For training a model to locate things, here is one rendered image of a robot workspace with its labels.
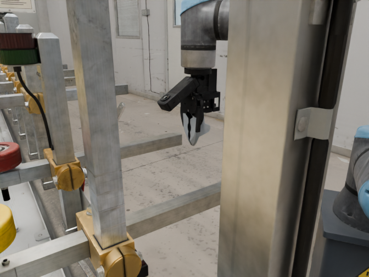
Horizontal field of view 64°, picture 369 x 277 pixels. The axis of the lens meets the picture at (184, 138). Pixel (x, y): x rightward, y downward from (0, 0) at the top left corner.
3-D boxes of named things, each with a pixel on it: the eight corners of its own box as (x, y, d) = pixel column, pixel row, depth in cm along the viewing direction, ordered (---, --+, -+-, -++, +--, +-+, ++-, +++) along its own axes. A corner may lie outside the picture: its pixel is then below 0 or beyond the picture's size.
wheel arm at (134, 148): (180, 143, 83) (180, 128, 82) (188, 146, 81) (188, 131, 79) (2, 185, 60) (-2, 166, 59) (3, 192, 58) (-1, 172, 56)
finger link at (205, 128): (212, 145, 84) (213, 113, 81) (195, 149, 81) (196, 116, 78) (205, 142, 86) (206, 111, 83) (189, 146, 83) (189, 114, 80)
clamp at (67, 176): (68, 164, 70) (66, 144, 69) (86, 187, 60) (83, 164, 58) (43, 170, 67) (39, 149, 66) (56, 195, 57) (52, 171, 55)
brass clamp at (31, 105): (44, 103, 87) (41, 85, 85) (54, 112, 76) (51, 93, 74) (20, 105, 83) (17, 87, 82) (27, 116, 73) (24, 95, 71)
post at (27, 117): (41, 157, 108) (16, 14, 91) (43, 160, 105) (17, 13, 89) (30, 159, 106) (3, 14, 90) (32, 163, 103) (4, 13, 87)
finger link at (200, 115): (203, 133, 79) (204, 100, 76) (199, 134, 78) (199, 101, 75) (193, 128, 82) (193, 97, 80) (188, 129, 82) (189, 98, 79)
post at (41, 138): (58, 195, 89) (30, 25, 73) (61, 200, 87) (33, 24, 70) (45, 199, 87) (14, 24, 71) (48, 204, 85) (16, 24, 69)
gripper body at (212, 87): (220, 113, 81) (222, 68, 77) (194, 118, 77) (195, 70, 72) (203, 107, 87) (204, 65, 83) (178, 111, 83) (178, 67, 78)
